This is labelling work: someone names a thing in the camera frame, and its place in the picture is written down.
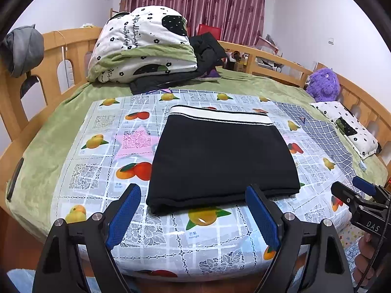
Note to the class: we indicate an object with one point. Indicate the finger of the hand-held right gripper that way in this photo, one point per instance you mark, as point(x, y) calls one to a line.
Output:
point(365, 186)
point(343, 192)

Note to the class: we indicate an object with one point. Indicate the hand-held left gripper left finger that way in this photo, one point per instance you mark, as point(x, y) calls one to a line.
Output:
point(123, 216)

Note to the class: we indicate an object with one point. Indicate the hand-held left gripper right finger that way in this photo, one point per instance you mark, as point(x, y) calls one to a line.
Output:
point(262, 216)

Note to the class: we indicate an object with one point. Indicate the black pants with white stripe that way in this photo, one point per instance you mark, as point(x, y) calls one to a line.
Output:
point(220, 158)

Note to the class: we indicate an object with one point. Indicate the person's right hand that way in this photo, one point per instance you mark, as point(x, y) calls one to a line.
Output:
point(365, 256)

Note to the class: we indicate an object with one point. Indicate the small pale blue device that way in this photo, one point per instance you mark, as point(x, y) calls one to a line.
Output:
point(363, 165)

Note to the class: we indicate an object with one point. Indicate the white floral pillow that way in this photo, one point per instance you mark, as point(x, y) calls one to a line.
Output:
point(363, 134)

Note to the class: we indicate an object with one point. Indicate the fruit print plastic cover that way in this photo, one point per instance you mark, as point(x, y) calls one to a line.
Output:
point(91, 171)

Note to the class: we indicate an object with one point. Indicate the grey checked cloth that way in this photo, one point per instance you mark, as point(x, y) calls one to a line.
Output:
point(323, 134)

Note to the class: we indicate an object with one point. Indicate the purple plush toy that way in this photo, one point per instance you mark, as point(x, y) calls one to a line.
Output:
point(323, 85)

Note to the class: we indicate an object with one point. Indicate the green bed blanket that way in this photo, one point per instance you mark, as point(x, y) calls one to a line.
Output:
point(45, 134)

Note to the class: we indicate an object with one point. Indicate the blue rug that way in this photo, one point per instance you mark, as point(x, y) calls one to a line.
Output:
point(21, 280)

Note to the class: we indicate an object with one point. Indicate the purple cloth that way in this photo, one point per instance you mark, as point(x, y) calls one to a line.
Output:
point(210, 74)

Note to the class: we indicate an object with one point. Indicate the pile of boxes and bags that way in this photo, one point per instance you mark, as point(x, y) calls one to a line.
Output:
point(241, 64)

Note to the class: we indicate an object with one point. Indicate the black jacket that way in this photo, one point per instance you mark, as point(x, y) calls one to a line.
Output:
point(207, 52)

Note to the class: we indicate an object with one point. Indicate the folded white floral quilt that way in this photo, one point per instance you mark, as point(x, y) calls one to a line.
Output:
point(143, 36)

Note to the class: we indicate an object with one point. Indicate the red chair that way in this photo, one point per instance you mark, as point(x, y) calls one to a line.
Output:
point(209, 30)

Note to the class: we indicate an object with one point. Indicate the grey hat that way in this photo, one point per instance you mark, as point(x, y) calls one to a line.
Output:
point(21, 52)

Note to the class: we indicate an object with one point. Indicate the maroon floral curtain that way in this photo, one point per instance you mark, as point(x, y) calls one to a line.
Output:
point(198, 0)

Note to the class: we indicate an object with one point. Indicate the wooden bed frame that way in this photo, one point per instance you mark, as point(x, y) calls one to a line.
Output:
point(21, 103)

